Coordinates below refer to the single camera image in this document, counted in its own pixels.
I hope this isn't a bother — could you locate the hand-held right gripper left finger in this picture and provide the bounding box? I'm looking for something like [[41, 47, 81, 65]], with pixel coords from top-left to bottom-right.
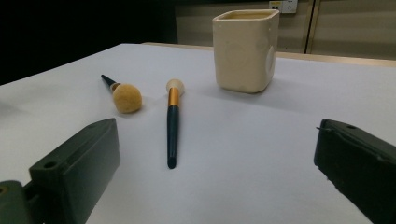
[[29, 118, 121, 224]]

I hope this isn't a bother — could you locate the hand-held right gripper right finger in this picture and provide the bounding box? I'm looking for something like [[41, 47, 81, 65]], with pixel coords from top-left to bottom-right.
[[313, 119, 396, 224]]

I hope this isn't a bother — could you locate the makeup brush with large round head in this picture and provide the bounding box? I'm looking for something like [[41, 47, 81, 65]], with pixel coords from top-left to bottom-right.
[[100, 74, 143, 114]]

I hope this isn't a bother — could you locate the makeup brush with gold ferrule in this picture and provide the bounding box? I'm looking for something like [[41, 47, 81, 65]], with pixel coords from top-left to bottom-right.
[[165, 78, 185, 170]]

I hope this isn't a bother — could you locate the cream ceramic square cup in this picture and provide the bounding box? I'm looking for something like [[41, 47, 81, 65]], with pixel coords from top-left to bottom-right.
[[212, 8, 280, 94]]

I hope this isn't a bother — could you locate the white table mat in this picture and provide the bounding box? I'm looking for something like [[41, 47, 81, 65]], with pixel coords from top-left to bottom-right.
[[0, 42, 396, 224]]

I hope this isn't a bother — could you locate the brass vertical wall strip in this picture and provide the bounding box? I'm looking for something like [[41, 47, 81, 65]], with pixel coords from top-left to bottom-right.
[[304, 0, 321, 54]]

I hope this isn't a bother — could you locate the white wall socket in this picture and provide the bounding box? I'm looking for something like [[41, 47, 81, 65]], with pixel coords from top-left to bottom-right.
[[268, 0, 298, 14]]

